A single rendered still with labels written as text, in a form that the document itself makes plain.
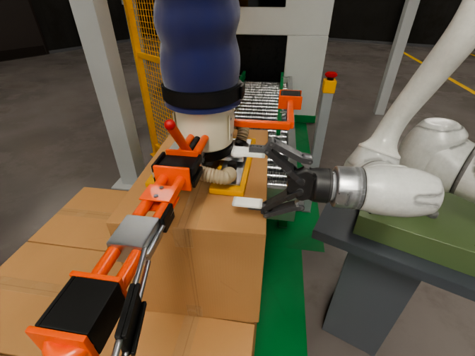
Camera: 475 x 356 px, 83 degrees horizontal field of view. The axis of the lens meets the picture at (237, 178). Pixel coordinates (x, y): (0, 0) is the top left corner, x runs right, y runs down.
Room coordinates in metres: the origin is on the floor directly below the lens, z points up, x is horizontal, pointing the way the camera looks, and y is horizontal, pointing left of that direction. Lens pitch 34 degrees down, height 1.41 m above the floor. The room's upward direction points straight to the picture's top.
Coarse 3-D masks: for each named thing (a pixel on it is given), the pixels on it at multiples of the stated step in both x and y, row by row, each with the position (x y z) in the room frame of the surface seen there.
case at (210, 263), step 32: (256, 160) 0.80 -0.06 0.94; (128, 192) 0.62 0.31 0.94; (192, 192) 0.62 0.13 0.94; (256, 192) 0.62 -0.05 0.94; (192, 224) 0.49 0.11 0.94; (224, 224) 0.49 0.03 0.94; (256, 224) 0.49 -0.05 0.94; (160, 256) 0.48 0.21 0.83; (192, 256) 0.47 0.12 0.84; (224, 256) 0.46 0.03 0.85; (256, 256) 0.46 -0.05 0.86; (160, 288) 0.48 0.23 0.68; (192, 288) 0.47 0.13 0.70; (224, 288) 0.46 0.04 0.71; (256, 288) 0.45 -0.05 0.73; (256, 320) 0.45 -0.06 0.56
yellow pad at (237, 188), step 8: (240, 144) 0.82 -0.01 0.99; (248, 144) 0.86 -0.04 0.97; (224, 160) 0.75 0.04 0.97; (232, 160) 0.71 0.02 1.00; (248, 160) 0.76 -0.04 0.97; (224, 168) 0.70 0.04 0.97; (240, 168) 0.70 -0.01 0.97; (248, 168) 0.71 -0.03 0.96; (240, 176) 0.66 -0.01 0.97; (216, 184) 0.63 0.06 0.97; (232, 184) 0.62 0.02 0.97; (240, 184) 0.63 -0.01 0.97; (216, 192) 0.60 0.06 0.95; (224, 192) 0.60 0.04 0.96; (232, 192) 0.60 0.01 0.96; (240, 192) 0.59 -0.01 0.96
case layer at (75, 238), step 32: (96, 192) 1.14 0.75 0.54; (64, 224) 0.90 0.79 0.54; (96, 224) 0.90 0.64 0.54; (32, 256) 0.72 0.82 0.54; (64, 256) 0.72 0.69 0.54; (96, 256) 0.72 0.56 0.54; (0, 288) 0.58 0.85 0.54; (32, 288) 0.58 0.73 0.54; (128, 288) 0.58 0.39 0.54; (0, 320) 0.46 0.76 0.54; (32, 320) 0.46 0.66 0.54; (160, 320) 0.46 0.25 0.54; (192, 320) 0.46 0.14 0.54; (224, 320) 0.46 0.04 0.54; (0, 352) 0.37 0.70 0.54; (32, 352) 0.37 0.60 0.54; (160, 352) 0.37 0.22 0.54; (192, 352) 0.37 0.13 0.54; (224, 352) 0.37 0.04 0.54
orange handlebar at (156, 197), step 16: (288, 112) 0.87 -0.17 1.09; (272, 128) 0.78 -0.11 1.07; (288, 128) 0.77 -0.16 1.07; (160, 176) 0.49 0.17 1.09; (144, 192) 0.43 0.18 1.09; (160, 192) 0.43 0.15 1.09; (176, 192) 0.44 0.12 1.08; (144, 208) 0.39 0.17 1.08; (160, 208) 0.38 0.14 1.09; (160, 224) 0.35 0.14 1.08; (112, 256) 0.27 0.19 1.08; (128, 256) 0.27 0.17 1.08; (96, 272) 0.24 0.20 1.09; (128, 272) 0.24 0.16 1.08; (48, 352) 0.14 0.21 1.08; (64, 352) 0.14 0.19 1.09; (80, 352) 0.14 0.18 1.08
